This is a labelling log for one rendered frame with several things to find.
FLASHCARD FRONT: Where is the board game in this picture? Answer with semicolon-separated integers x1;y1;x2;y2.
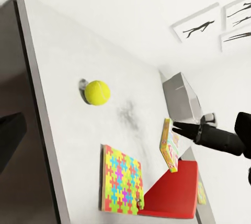
160;118;180;172

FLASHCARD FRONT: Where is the jigsaw puzzle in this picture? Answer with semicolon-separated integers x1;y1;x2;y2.
198;182;206;205
101;144;144;215

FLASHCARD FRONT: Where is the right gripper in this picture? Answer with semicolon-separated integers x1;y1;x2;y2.
172;122;230;152

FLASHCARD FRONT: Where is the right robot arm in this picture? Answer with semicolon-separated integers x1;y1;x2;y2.
172;113;251;185

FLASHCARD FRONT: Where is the tennis ball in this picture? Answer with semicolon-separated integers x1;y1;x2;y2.
85;80;110;106

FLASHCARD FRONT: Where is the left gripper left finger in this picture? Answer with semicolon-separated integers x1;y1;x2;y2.
0;112;27;175

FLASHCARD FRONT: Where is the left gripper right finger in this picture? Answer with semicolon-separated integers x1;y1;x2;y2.
234;112;251;154

